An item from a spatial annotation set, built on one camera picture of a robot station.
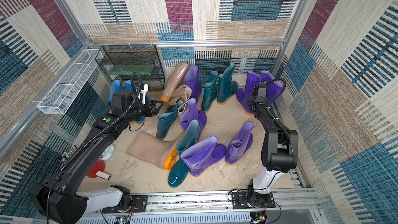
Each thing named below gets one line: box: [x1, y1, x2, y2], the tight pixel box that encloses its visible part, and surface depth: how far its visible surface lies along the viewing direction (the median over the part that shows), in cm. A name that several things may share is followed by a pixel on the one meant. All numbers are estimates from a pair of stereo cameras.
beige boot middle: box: [167, 84, 193, 113], surface depth 85 cm
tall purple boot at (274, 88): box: [260, 70, 284, 104], surface depth 93 cm
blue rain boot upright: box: [108, 79, 124, 104], surface depth 91 cm
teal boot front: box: [167, 119, 199, 188], surface depth 81 cm
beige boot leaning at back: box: [156, 61, 189, 103], surface depth 98 cm
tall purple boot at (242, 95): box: [235, 70, 262, 114], surface depth 97 cm
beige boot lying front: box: [126, 131, 185, 171], surface depth 88 cm
